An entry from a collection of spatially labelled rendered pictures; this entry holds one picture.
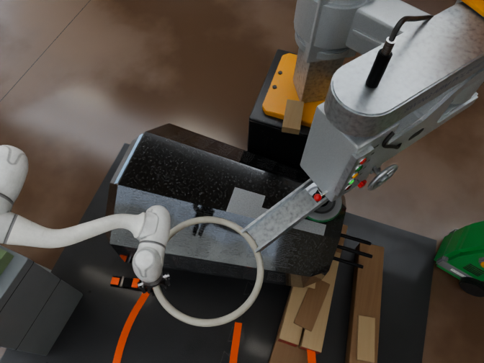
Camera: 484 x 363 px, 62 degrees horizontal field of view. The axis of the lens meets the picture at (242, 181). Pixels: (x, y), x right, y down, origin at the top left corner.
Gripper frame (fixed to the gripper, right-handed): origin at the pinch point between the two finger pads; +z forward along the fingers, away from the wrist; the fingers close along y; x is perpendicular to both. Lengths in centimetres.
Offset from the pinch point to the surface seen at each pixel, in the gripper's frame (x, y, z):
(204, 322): -21.9, 15.0, -10.8
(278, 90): 94, 96, 0
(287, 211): 12, 65, -15
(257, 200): 27, 57, -2
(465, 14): 32, 126, -94
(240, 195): 33, 50, -2
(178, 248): 23.2, 14.1, 19.9
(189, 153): 65, 33, -1
